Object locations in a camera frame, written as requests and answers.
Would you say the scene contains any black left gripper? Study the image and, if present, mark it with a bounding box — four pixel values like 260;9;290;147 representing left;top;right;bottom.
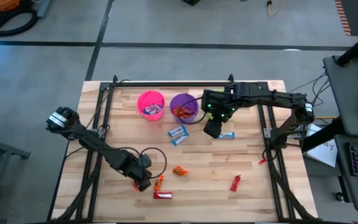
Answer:
121;157;153;193

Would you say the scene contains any red candy packet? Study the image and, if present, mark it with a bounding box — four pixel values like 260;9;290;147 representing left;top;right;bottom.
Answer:
152;191;174;200
229;174;242;192

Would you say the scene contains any purple plastic bucket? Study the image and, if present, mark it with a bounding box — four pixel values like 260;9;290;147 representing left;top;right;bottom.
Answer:
169;93;200;125

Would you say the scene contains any pink plastic bucket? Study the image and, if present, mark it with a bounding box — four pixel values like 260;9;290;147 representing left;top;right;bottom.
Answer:
136;90;167;121

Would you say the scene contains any white paper sheet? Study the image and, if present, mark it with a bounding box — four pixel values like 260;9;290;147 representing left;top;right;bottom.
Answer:
303;124;338;168

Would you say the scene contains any black desk pole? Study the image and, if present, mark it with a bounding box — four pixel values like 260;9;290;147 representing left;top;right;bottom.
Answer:
335;24;358;67

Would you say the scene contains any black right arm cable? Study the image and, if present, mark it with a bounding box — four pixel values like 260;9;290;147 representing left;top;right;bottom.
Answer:
172;96;209;125

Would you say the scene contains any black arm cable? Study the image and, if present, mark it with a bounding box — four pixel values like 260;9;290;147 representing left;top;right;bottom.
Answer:
115;146;168;180
172;96;209;125

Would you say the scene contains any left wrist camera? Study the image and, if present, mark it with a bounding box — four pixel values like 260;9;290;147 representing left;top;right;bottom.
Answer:
137;154;153;169

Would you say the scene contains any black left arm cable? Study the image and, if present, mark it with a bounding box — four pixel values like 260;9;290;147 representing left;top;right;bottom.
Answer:
115;146;168;180

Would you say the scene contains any black aluminium rig frame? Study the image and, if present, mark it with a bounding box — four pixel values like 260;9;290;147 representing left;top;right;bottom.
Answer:
47;73;318;224

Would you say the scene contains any yellow extension cable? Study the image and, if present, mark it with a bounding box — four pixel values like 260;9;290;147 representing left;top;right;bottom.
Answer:
266;0;287;17

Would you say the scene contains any black vacuum hose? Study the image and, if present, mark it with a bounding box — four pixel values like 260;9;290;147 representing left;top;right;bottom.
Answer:
0;7;39;37

